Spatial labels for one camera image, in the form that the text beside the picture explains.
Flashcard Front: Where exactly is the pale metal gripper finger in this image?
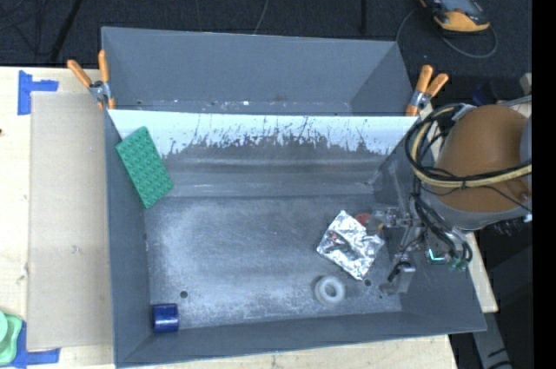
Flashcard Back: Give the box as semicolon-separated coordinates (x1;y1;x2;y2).
371;207;412;232
379;254;417;297

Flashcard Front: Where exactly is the silver foil packet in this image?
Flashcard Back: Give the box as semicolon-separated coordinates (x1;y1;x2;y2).
315;209;386;282

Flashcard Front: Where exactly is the grey metal bin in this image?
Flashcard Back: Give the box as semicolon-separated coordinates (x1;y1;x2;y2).
100;26;488;368

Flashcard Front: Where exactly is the blue cup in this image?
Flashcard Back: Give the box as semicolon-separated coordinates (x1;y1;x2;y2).
150;302;181;334

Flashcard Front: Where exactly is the green studded flat block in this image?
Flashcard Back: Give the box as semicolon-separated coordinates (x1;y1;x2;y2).
115;125;175;210

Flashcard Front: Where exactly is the pale cardboard board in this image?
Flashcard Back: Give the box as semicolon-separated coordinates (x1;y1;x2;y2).
25;91;115;353

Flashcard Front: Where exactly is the pale green rounded object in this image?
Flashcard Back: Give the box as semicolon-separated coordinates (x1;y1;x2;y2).
0;309;24;365

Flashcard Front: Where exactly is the white ring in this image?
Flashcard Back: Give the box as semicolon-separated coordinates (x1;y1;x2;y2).
313;275;348;308

